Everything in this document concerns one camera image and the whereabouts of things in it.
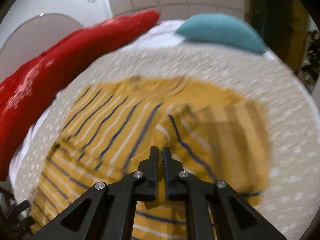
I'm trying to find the beige dotted bed cover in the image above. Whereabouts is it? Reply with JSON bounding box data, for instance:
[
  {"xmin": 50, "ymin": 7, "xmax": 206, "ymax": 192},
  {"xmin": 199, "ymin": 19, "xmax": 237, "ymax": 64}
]
[{"xmin": 14, "ymin": 46, "xmax": 319, "ymax": 239}]

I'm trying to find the teal pillow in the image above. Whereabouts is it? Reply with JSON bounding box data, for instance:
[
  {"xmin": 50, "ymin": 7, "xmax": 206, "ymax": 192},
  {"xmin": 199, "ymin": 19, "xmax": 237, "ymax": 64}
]
[{"xmin": 175, "ymin": 13, "xmax": 268, "ymax": 54}]

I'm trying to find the white bed headboard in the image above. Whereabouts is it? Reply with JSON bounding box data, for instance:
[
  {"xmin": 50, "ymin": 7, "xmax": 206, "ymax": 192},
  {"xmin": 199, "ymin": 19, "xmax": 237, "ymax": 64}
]
[{"xmin": 1, "ymin": 13, "xmax": 83, "ymax": 81}]

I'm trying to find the brown wooden door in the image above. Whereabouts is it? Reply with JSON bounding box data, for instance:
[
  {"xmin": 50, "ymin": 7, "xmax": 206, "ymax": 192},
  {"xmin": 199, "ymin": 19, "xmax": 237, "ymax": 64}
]
[{"xmin": 247, "ymin": 0, "xmax": 309, "ymax": 72}]

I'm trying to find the red patterned quilt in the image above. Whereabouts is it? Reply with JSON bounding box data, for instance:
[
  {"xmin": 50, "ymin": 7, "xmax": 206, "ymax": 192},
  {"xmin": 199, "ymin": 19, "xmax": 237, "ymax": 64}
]
[{"xmin": 1, "ymin": 10, "xmax": 159, "ymax": 181}]

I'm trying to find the yellow striped knit sweater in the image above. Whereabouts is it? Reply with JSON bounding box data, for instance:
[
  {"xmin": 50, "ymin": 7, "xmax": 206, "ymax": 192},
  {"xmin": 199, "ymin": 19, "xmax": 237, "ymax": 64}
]
[{"xmin": 31, "ymin": 76, "xmax": 269, "ymax": 233}]

